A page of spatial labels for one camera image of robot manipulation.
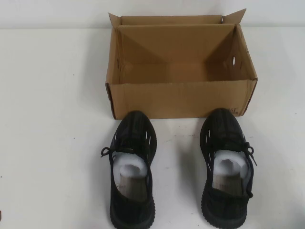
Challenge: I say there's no black knit sneaker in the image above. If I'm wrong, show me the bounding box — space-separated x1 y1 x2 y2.
200 107 257 229
100 110 159 229

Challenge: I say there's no brown cardboard shoe box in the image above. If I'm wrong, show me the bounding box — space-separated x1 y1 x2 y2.
105 8 259 120

